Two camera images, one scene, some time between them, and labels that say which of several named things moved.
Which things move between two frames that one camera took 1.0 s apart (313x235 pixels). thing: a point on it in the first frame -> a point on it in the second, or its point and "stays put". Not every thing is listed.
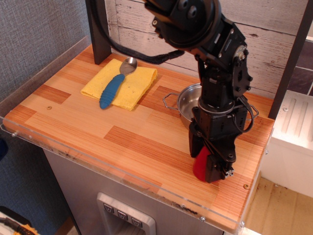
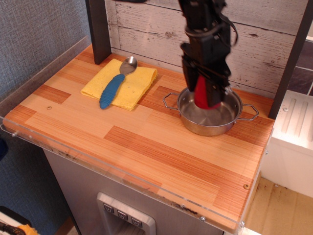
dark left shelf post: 100,28 stays put
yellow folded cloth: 135,84 stays put
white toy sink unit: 288,160 stays put
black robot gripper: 218,132 -> 207,51
